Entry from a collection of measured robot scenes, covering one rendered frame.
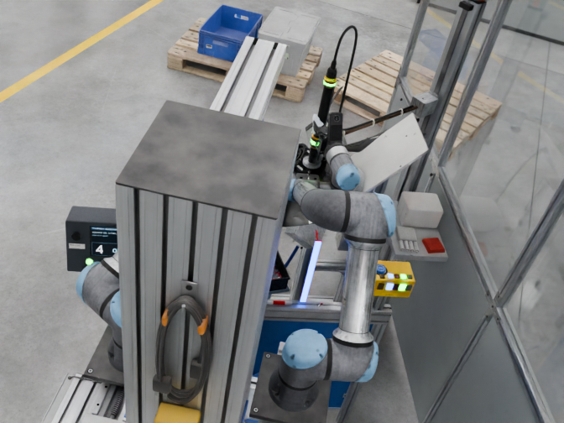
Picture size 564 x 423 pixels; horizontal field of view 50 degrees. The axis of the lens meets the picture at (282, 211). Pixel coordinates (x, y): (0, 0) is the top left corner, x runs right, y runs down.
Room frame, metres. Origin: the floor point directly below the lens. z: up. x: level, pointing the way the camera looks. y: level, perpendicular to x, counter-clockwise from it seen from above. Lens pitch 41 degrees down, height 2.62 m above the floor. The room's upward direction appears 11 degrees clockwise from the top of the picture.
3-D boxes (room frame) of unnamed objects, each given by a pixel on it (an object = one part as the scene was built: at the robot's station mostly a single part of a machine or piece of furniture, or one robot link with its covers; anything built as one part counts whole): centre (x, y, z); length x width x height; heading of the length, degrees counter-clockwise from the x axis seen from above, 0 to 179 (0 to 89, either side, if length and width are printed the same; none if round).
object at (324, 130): (1.76, -0.12, 1.44); 0.12 x 0.08 x 0.09; 21
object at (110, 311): (1.06, 0.36, 1.20); 0.13 x 0.12 x 0.14; 56
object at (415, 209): (2.17, -0.61, 0.92); 0.17 x 0.16 x 0.11; 101
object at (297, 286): (2.03, -0.15, 0.46); 0.09 x 0.05 x 0.91; 11
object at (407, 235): (1.99, -0.56, 0.87); 0.15 x 0.09 x 0.02; 7
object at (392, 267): (1.58, -0.43, 1.02); 0.16 x 0.10 x 0.11; 101
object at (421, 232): (2.09, -0.59, 0.85); 0.36 x 0.24 x 0.03; 11
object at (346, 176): (1.61, -0.18, 1.44); 0.11 x 0.08 x 0.09; 21
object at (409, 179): (2.39, -0.57, 0.90); 0.08 x 0.06 x 1.80; 46
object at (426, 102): (2.33, -0.51, 1.35); 0.10 x 0.07 x 0.09; 136
